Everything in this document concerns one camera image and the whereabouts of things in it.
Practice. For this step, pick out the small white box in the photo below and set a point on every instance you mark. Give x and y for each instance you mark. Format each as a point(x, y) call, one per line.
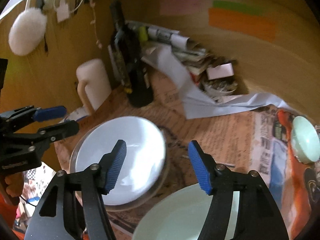
point(220, 71)

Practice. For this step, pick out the orange printed newspaper sheet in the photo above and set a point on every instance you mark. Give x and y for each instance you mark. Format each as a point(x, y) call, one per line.
point(275, 180)

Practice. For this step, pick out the white paper sheet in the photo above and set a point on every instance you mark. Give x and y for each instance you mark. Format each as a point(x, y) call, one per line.
point(200, 105)

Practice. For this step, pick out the small mint green bowl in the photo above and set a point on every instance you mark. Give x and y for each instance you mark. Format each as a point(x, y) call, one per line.
point(305, 142)

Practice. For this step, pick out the large mint green bowl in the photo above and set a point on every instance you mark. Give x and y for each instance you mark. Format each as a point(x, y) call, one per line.
point(170, 217)

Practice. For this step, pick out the small dish with trinkets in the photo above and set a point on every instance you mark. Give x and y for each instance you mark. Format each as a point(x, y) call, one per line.
point(220, 87)

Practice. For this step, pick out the white plastic jug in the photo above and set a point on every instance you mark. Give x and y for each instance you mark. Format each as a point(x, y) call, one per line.
point(95, 80)

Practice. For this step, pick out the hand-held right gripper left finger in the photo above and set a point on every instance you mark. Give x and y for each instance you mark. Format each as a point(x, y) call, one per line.
point(116, 170)

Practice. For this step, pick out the blue white card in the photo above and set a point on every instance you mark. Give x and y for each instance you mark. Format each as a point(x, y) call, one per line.
point(80, 113)

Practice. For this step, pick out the person's left hand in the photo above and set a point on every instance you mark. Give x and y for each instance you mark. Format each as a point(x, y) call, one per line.
point(15, 185)

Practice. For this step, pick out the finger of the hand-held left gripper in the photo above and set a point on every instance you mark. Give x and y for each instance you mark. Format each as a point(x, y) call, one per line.
point(50, 113)
point(62, 130)

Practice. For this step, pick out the pink sticky note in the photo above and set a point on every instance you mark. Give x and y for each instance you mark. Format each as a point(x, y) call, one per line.
point(185, 6)

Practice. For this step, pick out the yellow green marker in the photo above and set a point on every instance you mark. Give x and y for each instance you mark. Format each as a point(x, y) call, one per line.
point(143, 33)

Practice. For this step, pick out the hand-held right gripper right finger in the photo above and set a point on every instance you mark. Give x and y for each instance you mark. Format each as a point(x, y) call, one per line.
point(200, 170)

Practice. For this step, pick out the white fluffy pompom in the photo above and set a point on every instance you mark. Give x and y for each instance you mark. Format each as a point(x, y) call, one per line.
point(27, 32)

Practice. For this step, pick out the dark wine bottle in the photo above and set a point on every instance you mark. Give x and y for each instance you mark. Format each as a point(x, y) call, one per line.
point(137, 80)

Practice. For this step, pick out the person's orange clothing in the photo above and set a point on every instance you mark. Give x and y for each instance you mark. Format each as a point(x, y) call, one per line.
point(5, 220)

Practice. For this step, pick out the pile of printed papers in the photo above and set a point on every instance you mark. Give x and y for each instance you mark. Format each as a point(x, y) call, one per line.
point(175, 38)

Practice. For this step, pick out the clear glass plate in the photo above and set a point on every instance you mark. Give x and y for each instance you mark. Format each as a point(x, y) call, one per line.
point(165, 177)

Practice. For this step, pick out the newspaper print table mat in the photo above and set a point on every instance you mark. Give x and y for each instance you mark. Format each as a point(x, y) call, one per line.
point(225, 135)

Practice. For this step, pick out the white plate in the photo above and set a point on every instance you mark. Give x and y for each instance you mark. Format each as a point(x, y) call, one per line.
point(145, 155)

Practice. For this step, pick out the white paper tag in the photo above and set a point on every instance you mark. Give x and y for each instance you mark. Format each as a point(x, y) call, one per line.
point(63, 11)

